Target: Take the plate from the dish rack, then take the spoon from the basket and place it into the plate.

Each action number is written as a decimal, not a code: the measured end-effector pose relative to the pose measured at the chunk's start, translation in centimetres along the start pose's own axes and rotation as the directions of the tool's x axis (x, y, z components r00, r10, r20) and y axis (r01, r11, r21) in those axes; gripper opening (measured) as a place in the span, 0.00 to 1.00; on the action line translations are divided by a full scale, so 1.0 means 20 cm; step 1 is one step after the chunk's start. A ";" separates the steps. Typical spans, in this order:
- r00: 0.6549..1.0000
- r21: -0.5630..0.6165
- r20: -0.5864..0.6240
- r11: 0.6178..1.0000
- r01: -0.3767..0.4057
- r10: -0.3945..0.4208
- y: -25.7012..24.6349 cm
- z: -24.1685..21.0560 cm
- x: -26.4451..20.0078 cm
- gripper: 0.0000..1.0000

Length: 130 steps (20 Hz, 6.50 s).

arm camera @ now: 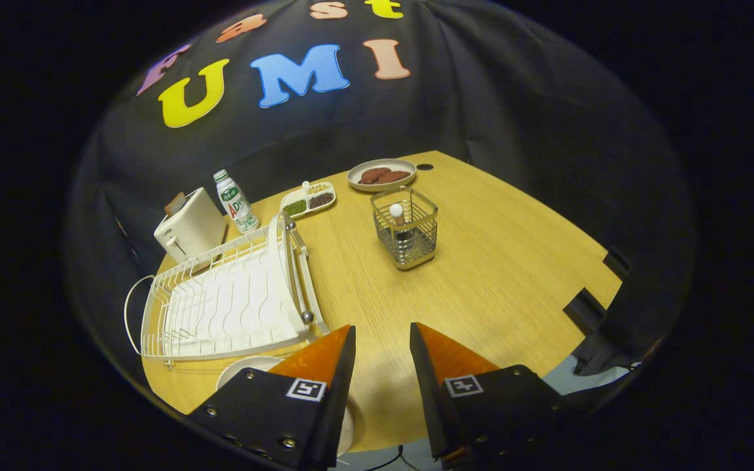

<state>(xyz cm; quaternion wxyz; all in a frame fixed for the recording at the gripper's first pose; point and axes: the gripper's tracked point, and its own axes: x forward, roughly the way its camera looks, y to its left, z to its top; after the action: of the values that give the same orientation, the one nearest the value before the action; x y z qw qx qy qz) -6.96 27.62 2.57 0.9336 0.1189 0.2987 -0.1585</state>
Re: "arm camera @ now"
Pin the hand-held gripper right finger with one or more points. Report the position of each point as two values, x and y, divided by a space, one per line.
426 392

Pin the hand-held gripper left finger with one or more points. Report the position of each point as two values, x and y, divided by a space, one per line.
341 392

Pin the white divided dish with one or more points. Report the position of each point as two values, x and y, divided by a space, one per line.
298 195

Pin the beige plate with patties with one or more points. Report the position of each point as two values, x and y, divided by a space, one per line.
390 163

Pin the pile of green beans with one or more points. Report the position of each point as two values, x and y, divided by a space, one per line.
295 207

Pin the pile of dark red beans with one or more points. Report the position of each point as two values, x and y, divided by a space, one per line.
321 200

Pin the pile of yellow beans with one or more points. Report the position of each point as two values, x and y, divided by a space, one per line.
319 188

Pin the white bottle with green label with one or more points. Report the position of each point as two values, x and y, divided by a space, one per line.
236 203

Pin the red-brown meat patty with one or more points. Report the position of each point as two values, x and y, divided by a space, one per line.
398 176
372 176

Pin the white toaster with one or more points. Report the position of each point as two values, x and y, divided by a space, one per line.
194 229

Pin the brown bread slice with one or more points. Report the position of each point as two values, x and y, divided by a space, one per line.
174 204

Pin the black backdrop cloth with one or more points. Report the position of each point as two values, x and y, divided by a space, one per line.
514 131

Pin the black table edge bracket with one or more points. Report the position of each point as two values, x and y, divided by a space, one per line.
585 311
618 263

